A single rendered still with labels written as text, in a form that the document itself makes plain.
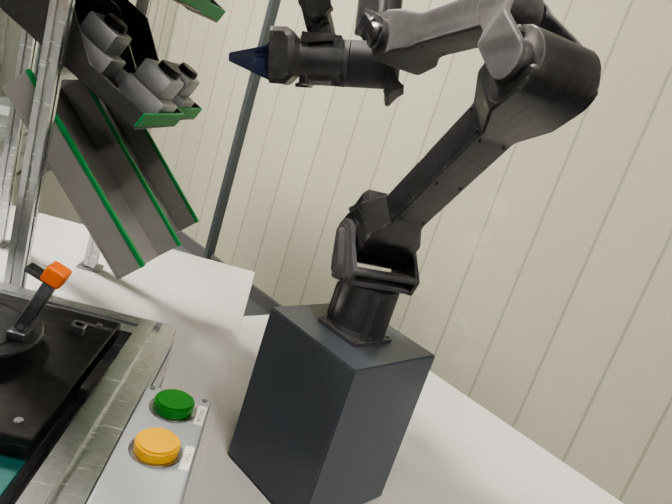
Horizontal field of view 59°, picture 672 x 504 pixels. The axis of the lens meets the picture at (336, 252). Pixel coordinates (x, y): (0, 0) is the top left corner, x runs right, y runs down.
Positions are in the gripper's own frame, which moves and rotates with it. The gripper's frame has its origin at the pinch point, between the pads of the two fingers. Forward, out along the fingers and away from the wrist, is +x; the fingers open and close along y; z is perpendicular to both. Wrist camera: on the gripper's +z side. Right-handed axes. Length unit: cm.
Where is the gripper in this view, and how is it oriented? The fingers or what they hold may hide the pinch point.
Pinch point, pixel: (256, 58)
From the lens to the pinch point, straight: 80.0
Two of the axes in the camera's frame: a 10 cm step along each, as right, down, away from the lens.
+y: -1.3, 2.4, -9.6
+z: 0.6, -9.7, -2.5
